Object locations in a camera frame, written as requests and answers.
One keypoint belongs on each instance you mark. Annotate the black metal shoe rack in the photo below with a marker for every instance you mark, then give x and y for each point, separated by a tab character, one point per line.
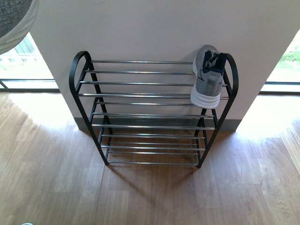
140	112

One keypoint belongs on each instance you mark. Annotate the grey sneaker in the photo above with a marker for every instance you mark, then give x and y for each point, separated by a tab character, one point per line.
208	67
16	20

